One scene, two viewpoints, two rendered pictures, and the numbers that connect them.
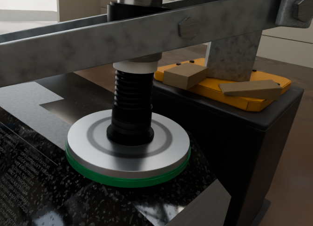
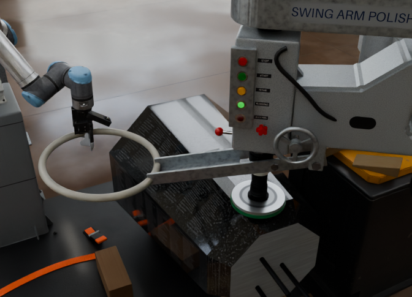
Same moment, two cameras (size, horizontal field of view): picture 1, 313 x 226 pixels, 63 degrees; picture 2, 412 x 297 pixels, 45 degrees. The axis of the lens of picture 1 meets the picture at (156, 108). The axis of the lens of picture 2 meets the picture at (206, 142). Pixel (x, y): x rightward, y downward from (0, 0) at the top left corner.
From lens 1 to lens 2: 1.56 m
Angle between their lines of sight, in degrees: 25
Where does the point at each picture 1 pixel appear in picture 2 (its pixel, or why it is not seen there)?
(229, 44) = not seen: hidden behind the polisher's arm
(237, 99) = (362, 172)
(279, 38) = not seen: outside the picture
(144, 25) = (258, 164)
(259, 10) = not seen: hidden behind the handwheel
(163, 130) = (274, 195)
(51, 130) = (225, 186)
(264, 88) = (385, 166)
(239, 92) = (364, 166)
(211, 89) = (347, 159)
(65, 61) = (232, 172)
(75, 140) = (234, 195)
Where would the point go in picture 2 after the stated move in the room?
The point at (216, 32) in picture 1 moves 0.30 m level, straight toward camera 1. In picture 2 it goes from (286, 168) to (239, 210)
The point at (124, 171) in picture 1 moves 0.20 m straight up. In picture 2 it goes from (249, 211) to (252, 168)
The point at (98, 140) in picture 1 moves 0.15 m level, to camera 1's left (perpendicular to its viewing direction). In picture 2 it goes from (243, 196) to (209, 186)
